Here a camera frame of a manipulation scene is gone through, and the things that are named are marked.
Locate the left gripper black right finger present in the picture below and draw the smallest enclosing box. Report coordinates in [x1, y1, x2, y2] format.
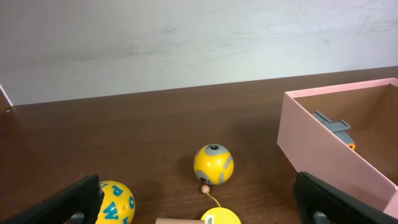
[293, 172, 397, 224]

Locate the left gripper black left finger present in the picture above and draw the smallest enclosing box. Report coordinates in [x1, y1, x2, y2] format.
[2, 175, 104, 224]

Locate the yellow grey dump truck toy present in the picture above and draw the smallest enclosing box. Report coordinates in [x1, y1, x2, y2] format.
[312, 111, 356, 150]

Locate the yellow ball with blue letters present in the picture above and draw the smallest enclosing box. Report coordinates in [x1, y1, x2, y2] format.
[96, 180, 136, 224]

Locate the yellow wooden paddle drum toy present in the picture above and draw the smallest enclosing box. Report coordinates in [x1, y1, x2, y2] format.
[155, 185, 241, 224]

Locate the pink cardboard box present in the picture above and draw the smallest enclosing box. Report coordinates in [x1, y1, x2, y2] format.
[277, 78, 397, 217]

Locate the yellow grey robot ball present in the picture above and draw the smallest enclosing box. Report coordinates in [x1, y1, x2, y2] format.
[193, 144, 234, 185]

